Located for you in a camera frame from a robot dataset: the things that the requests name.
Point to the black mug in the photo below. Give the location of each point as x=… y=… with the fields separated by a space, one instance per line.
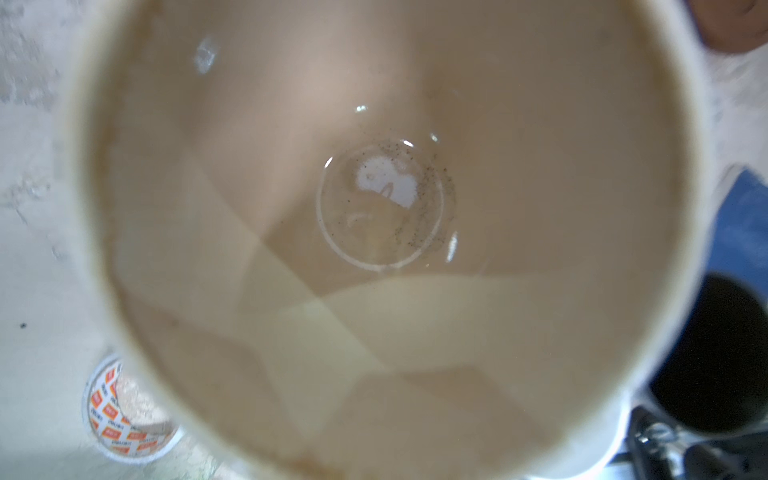
x=714 y=381

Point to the clear tape roll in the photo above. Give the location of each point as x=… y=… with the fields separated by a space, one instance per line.
x=117 y=438

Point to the white mug blue handle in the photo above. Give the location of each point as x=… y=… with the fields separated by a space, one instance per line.
x=739 y=244

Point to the beige ceramic mug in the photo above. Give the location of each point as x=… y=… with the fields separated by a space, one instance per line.
x=388 y=239

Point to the brown round saucer coaster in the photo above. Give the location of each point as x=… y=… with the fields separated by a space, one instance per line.
x=730 y=26

